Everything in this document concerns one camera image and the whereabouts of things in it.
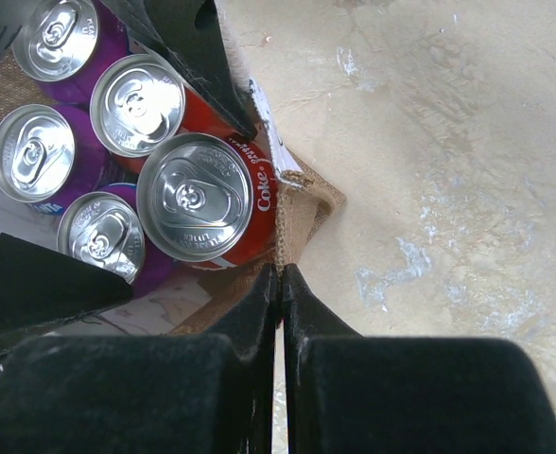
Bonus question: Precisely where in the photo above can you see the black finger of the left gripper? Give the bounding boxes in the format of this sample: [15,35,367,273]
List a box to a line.
[0,234,133,336]
[104,0,257,139]

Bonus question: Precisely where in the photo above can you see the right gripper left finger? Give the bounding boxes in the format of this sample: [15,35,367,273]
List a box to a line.
[0,265,278,453]

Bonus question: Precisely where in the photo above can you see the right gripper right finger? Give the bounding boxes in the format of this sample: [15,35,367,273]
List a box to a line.
[282,265,556,453]

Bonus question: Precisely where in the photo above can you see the purple soda can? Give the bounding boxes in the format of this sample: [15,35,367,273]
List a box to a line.
[11,0,130,106]
[57,183,174,298]
[0,104,125,216]

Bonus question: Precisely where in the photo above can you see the red soda can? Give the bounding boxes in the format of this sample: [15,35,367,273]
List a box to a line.
[136,132,277,270]
[89,54,236,174]

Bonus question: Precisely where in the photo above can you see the canvas bag with rope handles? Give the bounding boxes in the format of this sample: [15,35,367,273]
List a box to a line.
[0,0,348,338]

